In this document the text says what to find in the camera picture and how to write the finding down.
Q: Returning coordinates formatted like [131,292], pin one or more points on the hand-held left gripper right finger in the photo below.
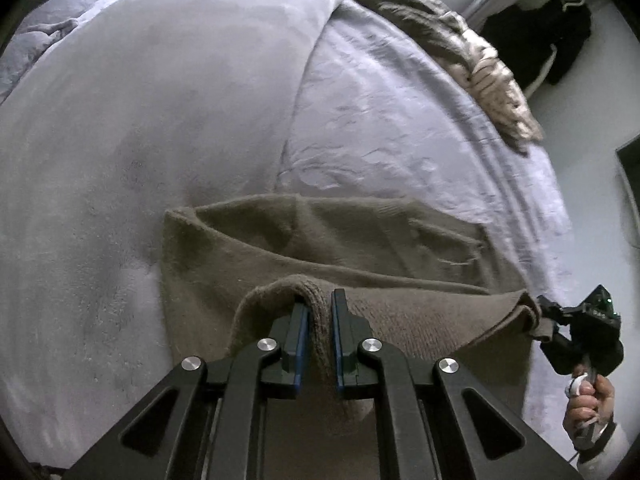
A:
[339,350]

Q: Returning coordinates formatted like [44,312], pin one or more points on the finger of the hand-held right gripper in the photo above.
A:
[552,310]

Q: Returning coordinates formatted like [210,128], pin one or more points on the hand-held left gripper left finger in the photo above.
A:
[300,345]

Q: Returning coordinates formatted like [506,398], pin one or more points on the brown knit sweater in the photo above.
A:
[350,260]

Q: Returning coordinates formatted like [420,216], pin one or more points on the person's right forearm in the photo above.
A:
[615,447]

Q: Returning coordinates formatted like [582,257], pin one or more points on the person's right hand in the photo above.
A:
[587,405]

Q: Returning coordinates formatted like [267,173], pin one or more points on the dark flat screen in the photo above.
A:
[631,185]

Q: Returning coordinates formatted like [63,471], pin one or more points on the beige patterned throw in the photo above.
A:
[490,80]

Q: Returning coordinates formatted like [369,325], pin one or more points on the lavender fleece blanket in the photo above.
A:
[150,135]

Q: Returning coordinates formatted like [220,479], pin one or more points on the black hooded garment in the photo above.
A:
[550,40]

